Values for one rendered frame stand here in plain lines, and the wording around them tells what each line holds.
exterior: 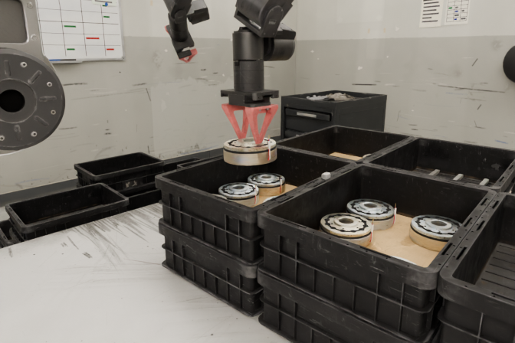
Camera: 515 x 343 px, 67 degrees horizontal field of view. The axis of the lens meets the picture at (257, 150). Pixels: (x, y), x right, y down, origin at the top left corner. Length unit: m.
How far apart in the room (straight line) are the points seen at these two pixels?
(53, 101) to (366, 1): 4.25
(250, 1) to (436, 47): 3.67
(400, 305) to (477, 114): 3.66
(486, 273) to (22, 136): 0.77
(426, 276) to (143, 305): 0.56
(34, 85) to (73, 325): 0.46
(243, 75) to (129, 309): 0.51
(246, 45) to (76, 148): 3.13
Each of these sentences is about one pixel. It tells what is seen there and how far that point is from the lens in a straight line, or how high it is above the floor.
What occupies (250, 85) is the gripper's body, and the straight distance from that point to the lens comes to 0.71.
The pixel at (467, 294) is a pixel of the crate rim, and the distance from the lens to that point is 0.54.
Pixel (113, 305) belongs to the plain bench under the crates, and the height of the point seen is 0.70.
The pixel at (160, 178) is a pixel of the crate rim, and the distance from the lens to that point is 0.87.
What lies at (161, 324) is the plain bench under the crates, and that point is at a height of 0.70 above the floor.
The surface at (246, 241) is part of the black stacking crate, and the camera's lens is 0.73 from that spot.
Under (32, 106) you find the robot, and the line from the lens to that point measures 0.64.
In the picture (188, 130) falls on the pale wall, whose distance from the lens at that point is 4.22.
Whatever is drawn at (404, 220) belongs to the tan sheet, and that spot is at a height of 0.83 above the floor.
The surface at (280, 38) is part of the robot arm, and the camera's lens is 0.76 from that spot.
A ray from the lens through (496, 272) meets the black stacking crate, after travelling 0.82.
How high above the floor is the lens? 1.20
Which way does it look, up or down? 15 degrees down
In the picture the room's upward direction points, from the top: straight up
